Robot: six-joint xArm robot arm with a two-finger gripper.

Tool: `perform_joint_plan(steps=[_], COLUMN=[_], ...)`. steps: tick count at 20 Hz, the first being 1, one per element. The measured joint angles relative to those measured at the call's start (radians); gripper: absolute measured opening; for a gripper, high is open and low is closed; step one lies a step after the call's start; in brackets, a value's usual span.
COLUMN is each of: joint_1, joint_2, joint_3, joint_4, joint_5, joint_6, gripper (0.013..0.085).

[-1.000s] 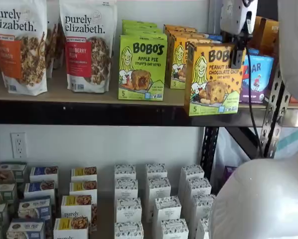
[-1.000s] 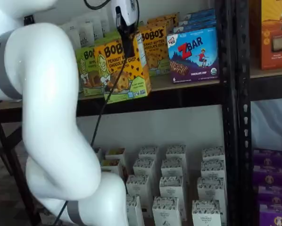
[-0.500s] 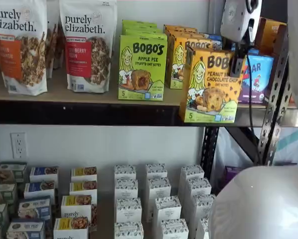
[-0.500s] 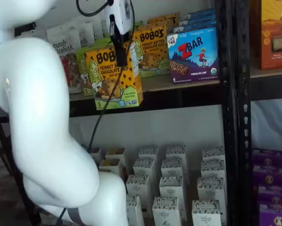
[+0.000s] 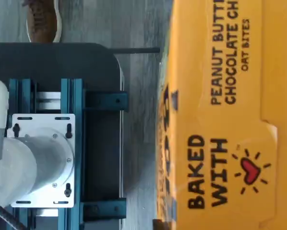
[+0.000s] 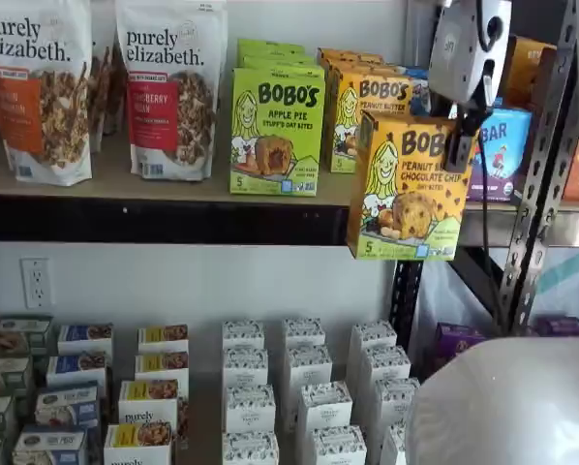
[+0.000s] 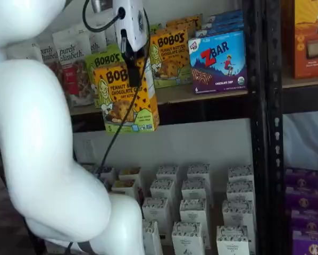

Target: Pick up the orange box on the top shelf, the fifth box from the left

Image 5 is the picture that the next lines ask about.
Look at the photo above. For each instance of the orange Bobo's peanut butter box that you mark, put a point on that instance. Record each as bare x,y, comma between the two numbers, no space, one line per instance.
230,119

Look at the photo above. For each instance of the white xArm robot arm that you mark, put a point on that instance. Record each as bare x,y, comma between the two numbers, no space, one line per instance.
18,167

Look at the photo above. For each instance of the black table top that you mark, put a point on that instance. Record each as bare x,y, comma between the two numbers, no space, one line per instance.
50,60

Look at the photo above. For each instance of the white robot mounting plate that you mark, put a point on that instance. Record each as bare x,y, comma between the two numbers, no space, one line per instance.
42,124

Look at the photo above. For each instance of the brown shoe white sole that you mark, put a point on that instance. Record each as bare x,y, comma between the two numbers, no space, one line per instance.
42,21

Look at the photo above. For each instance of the blue aluminium extrusion frame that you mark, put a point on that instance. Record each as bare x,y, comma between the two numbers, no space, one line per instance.
71,95

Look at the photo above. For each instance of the silver metal bracket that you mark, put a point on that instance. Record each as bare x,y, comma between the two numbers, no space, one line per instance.
48,100

